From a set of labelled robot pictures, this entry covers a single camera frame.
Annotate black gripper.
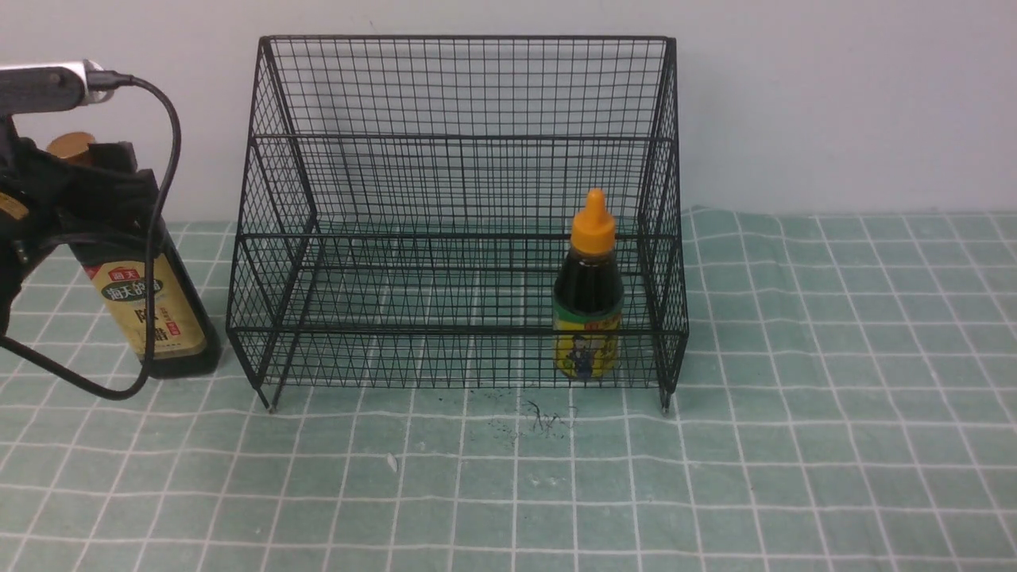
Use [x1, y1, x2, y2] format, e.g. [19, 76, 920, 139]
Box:
[1, 119, 159, 334]

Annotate large dark vinegar bottle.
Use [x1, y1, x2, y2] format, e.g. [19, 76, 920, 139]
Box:
[46, 131, 222, 379]

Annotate small orange-capped sauce bottle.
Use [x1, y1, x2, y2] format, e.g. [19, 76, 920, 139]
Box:
[552, 188, 625, 383]

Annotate green checked tablecloth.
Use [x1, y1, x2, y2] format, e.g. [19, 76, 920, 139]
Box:
[2, 207, 1015, 571]

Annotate black camera cable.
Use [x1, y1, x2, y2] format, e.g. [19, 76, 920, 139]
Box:
[0, 74, 183, 401]

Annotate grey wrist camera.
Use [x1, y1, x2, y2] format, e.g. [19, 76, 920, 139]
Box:
[1, 60, 133, 116]

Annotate black wire mesh shelf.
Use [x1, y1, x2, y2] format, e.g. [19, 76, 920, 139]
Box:
[226, 35, 690, 412]

